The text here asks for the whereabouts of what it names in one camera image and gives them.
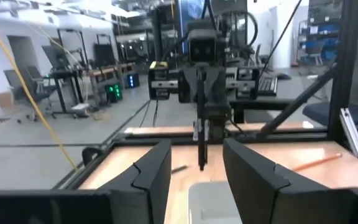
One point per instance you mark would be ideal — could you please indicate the computer tower green lights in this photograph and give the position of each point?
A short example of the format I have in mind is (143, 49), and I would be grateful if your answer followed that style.
(114, 93)

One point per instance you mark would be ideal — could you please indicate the grey office chair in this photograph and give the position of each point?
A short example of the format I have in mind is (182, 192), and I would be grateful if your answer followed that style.
(20, 84)

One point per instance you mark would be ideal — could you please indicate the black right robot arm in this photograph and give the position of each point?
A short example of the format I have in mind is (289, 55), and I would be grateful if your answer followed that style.
(217, 119)

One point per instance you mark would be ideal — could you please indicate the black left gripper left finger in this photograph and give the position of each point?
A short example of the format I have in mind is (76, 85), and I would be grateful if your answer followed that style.
(148, 193)

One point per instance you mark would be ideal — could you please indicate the orange pencil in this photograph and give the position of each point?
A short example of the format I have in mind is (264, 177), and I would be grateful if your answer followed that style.
(317, 162)

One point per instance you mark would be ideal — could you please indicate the black computer mouse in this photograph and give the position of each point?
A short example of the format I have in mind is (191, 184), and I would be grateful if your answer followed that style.
(284, 76)

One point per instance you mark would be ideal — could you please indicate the shelf with blue bins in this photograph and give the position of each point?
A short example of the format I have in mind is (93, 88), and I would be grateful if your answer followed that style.
(322, 31)

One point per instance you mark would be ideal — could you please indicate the black keyboard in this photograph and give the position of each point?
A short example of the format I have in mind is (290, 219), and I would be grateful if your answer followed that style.
(267, 85)

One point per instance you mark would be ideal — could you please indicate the black monitor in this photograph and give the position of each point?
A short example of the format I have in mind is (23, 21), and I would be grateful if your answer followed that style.
(54, 57)

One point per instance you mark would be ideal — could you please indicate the black pen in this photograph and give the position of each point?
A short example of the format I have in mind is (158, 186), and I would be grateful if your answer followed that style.
(179, 169)
(202, 149)

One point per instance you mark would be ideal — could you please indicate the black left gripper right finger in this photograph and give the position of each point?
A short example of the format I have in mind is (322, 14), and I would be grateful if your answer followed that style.
(259, 199)

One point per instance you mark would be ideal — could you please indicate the yellow tag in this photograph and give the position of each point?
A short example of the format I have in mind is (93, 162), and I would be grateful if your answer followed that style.
(158, 64)

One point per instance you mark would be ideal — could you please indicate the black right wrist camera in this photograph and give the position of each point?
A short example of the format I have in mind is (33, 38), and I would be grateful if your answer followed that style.
(202, 46)

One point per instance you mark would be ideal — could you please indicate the computer tower blue lights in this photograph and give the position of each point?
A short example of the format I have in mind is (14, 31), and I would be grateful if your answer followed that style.
(132, 80)

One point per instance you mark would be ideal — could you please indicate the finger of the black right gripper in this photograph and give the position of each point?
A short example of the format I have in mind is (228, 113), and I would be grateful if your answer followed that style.
(214, 84)
(191, 84)

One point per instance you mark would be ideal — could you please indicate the grey desk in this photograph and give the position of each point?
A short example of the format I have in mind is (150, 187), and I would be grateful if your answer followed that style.
(303, 88)

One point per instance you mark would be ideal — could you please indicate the dark blue office chair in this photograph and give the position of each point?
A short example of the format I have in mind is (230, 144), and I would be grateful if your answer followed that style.
(322, 113)

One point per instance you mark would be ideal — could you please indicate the silver aluminium bar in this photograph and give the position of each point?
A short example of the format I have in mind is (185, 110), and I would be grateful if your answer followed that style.
(353, 133)

